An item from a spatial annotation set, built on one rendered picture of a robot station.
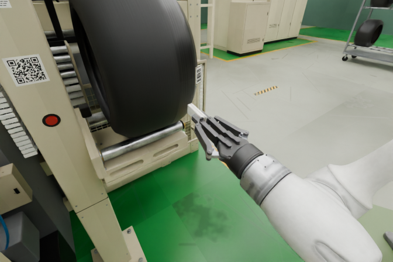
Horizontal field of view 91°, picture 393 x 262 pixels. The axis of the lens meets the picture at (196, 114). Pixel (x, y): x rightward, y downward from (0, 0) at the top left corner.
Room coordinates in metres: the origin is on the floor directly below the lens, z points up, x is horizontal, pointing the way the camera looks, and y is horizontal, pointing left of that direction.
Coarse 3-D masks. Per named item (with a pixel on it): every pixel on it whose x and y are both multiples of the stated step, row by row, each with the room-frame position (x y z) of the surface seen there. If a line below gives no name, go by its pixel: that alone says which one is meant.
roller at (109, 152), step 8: (168, 128) 0.65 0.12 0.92; (176, 128) 0.66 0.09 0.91; (144, 136) 0.59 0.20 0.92; (152, 136) 0.60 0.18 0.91; (160, 136) 0.62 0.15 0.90; (120, 144) 0.54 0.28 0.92; (128, 144) 0.55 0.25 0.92; (136, 144) 0.56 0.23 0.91; (144, 144) 0.58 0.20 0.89; (104, 152) 0.50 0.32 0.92; (112, 152) 0.51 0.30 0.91; (120, 152) 0.52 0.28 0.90; (104, 160) 0.49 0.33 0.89
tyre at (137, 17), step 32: (96, 0) 0.54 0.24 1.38; (128, 0) 0.57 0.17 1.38; (160, 0) 0.62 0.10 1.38; (96, 32) 0.50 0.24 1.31; (128, 32) 0.51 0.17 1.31; (160, 32) 0.55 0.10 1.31; (96, 64) 0.89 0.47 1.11; (128, 64) 0.47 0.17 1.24; (160, 64) 0.51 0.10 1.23; (192, 64) 0.58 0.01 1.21; (96, 96) 0.75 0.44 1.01; (128, 96) 0.46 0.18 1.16; (160, 96) 0.50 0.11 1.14; (192, 96) 0.59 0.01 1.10; (128, 128) 0.49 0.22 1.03; (160, 128) 0.60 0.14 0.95
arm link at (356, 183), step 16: (384, 144) 0.28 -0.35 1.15; (368, 160) 0.27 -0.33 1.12; (384, 160) 0.25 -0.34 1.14; (320, 176) 0.27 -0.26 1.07; (336, 176) 0.26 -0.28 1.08; (352, 176) 0.26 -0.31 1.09; (368, 176) 0.25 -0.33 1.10; (384, 176) 0.24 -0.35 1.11; (336, 192) 0.23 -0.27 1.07; (352, 192) 0.23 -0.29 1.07; (368, 192) 0.23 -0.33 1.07; (352, 208) 0.21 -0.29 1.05; (368, 208) 0.21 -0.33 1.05
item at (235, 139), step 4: (208, 116) 0.42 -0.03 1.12; (212, 120) 0.40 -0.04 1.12; (212, 124) 0.40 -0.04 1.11; (216, 124) 0.39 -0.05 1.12; (212, 128) 0.40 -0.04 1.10; (216, 128) 0.38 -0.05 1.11; (220, 128) 0.38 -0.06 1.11; (224, 128) 0.38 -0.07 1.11; (220, 132) 0.37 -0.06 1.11; (224, 132) 0.36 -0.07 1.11; (228, 132) 0.36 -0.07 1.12; (224, 136) 0.36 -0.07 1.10; (228, 136) 0.35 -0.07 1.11; (232, 136) 0.35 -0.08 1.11; (236, 136) 0.35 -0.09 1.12; (232, 140) 0.34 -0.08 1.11; (236, 140) 0.33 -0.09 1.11
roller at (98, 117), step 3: (93, 114) 0.75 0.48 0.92; (96, 114) 0.75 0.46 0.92; (99, 114) 0.76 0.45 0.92; (102, 114) 0.76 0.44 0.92; (90, 117) 0.73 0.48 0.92; (93, 117) 0.74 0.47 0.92; (96, 117) 0.74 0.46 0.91; (99, 117) 0.75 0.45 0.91; (102, 117) 0.75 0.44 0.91; (90, 120) 0.72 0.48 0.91; (93, 120) 0.73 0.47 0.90; (96, 120) 0.74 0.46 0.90; (99, 120) 0.74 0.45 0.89; (102, 120) 0.75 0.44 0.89; (90, 123) 0.72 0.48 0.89; (93, 123) 0.73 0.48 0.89
